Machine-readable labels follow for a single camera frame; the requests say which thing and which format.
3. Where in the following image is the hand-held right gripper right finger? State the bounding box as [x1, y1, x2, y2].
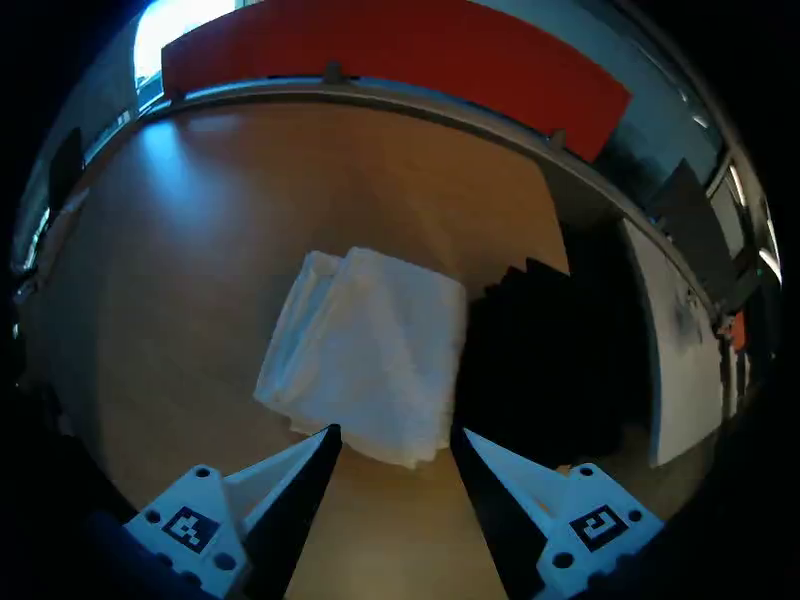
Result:
[453, 426, 665, 600]

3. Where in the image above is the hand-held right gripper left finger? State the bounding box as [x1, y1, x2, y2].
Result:
[122, 423, 344, 600]

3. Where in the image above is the white towel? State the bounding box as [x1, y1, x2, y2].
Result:
[252, 246, 470, 471]

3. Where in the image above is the stack of black towels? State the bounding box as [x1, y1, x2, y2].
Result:
[451, 218, 658, 471]

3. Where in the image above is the red desk screen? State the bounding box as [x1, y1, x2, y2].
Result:
[140, 0, 714, 308]

